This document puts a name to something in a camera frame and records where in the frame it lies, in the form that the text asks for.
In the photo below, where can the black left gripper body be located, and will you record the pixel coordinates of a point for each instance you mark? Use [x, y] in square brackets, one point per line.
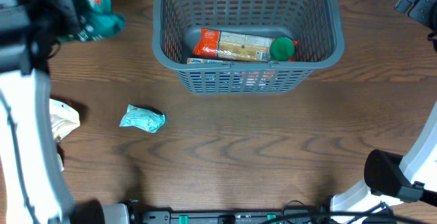
[44, 22]

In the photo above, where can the green Nescafe coffee bag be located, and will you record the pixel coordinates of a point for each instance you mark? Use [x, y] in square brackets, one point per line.
[97, 21]

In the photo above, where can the green lid jar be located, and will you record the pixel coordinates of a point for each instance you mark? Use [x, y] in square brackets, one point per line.
[282, 49]

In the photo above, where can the spaghetti pack with orange ends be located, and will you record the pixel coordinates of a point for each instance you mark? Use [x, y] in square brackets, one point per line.
[233, 46]

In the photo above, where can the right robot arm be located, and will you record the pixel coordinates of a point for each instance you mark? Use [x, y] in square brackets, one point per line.
[392, 179]

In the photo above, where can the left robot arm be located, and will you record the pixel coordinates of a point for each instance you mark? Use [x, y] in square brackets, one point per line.
[36, 189]

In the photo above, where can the cream paper pouch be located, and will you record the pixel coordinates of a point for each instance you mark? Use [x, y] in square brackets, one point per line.
[64, 119]

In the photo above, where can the grey plastic basket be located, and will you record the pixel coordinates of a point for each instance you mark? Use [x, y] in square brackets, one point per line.
[314, 24]

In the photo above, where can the light teal snack packet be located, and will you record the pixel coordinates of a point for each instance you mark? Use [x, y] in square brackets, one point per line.
[143, 119]

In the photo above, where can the flat box in basket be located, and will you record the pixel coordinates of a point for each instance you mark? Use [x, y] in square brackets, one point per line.
[205, 61]

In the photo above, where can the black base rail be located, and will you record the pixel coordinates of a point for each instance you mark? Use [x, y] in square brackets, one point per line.
[293, 216]

